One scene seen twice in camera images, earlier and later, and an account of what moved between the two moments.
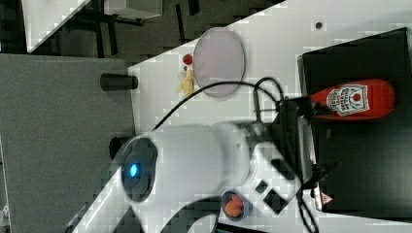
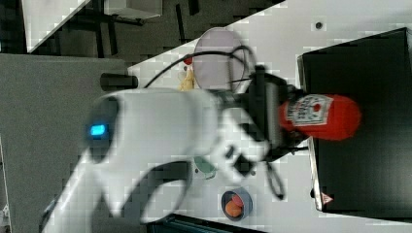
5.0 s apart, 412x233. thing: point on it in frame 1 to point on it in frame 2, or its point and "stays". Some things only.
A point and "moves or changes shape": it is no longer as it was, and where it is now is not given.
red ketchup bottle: [370, 99] moves or changes shape
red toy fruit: [237, 200] stays
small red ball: [188, 59] stays
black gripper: [294, 134] to [266, 93]
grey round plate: [219, 57] stays
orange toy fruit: [232, 209] stays
